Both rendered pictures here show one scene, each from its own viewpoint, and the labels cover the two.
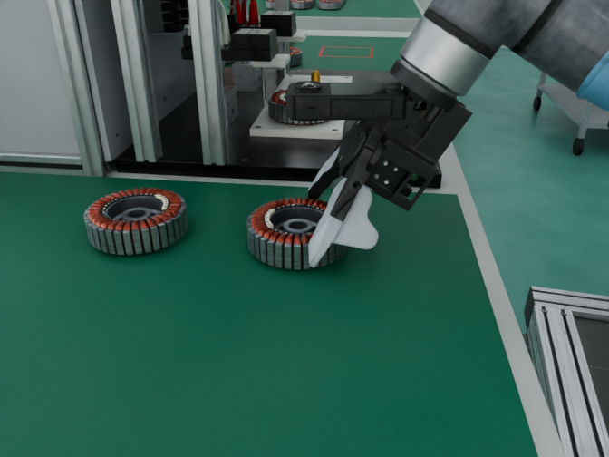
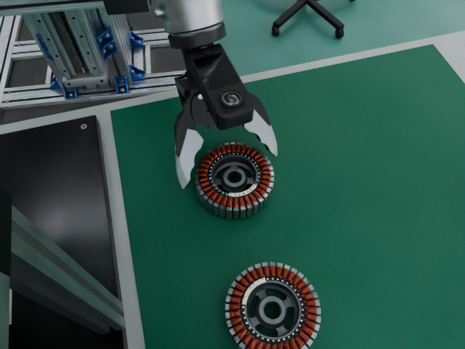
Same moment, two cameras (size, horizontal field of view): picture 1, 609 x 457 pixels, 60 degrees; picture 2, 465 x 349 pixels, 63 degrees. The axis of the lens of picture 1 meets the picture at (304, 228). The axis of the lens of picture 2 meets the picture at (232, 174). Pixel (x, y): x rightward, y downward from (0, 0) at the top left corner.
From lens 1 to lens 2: 0.70 m
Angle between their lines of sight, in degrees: 76
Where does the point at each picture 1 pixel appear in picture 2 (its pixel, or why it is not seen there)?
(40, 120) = not seen: outside the picture
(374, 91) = (219, 60)
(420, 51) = (219, 10)
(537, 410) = (315, 64)
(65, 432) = (444, 216)
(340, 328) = (307, 136)
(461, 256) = not seen: hidden behind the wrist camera
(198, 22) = (58, 272)
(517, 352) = (282, 71)
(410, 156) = not seen: hidden behind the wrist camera
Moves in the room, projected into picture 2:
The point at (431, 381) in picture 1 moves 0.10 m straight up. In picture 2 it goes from (321, 95) to (335, 49)
